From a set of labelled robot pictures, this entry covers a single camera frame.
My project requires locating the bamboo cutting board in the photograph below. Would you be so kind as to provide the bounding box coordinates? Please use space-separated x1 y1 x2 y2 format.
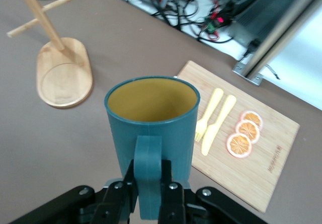
176 60 300 213

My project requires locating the black white braided cable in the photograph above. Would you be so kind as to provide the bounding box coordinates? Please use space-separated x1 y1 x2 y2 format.
264 63 281 80

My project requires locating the black power supply box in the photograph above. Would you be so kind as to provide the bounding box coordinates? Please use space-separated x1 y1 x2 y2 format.
210 0 299 56

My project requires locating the wooden mug rack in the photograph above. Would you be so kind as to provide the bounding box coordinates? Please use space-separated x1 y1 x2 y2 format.
6 0 94 109

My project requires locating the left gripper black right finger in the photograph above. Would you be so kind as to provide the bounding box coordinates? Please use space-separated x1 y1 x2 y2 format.
157 160 193 224

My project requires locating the yellow plastic knife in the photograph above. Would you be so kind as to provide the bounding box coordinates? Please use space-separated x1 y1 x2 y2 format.
200 95 237 157

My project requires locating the yellow plastic fork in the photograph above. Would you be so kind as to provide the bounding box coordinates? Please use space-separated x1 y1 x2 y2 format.
195 88 224 143

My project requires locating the teal mug with yellow inside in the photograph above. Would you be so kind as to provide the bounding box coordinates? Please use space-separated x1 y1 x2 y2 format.
104 76 202 221

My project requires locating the aluminium camera mount post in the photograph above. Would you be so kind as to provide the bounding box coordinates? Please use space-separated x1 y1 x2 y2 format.
231 0 322 87

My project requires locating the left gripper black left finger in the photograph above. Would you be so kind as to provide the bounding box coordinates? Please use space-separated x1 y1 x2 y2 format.
95 160 138 224

